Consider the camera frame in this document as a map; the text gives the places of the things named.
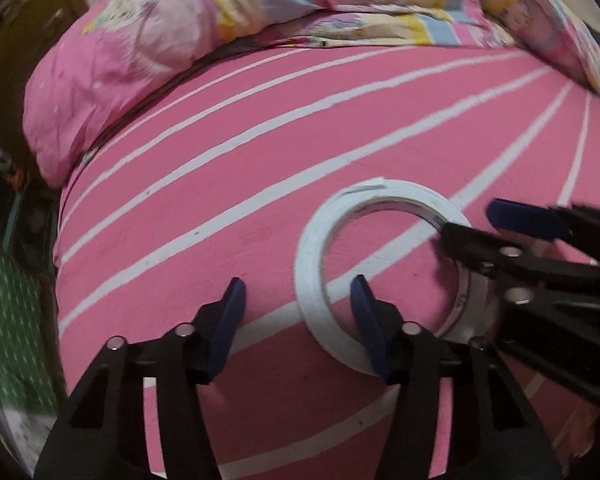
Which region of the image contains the white tape roll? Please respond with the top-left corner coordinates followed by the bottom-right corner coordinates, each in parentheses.
top-left (294, 177), bottom-right (501, 376)

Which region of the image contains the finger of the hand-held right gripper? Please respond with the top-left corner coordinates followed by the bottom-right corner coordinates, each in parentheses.
top-left (486, 199), bottom-right (600, 266)
top-left (440, 222), bottom-right (600, 411)

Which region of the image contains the green patterned cloth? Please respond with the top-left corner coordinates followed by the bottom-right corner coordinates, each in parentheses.
top-left (0, 252), bottom-right (61, 411)

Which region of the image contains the pink striped bed sheet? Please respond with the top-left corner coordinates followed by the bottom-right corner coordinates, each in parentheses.
top-left (55, 42), bottom-right (600, 480)

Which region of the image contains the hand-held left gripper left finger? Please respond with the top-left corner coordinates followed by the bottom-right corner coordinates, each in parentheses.
top-left (32, 277), bottom-right (248, 480)

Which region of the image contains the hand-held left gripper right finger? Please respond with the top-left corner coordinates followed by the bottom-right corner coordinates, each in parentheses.
top-left (350, 274), bottom-right (563, 480)

